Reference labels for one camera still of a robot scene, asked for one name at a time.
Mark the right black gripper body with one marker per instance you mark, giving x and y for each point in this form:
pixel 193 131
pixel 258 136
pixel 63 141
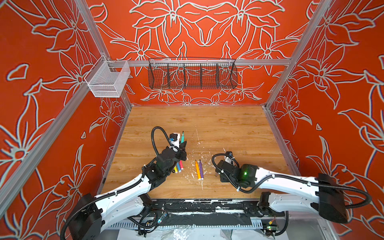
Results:
pixel 223 180

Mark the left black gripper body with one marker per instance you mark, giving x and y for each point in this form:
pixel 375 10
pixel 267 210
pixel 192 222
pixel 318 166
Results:
pixel 176 157

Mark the green marker pen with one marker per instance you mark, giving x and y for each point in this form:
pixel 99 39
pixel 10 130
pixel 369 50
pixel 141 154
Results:
pixel 183 137

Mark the purple marker pen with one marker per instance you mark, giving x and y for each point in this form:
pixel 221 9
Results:
pixel 201 169

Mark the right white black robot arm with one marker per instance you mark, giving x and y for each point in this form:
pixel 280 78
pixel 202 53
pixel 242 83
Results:
pixel 321 194

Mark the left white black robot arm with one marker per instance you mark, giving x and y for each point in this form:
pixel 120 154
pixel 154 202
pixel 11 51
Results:
pixel 93 214

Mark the orange marker pen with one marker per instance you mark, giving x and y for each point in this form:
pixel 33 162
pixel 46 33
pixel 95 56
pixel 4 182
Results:
pixel 198 170

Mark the clear plastic bin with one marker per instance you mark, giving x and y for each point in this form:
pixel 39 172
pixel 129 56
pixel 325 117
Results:
pixel 107 79

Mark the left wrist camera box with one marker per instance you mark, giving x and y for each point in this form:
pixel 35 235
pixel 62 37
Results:
pixel 175 140

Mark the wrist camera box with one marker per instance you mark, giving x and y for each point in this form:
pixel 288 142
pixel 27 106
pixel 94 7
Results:
pixel 175 140
pixel 229 158

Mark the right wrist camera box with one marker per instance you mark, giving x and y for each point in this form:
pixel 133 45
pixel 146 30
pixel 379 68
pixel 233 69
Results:
pixel 229 158

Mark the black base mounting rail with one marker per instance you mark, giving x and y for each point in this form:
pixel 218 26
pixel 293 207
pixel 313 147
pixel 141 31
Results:
pixel 214 212

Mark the black wire mesh basket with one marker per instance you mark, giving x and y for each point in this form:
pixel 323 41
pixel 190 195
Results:
pixel 182 73

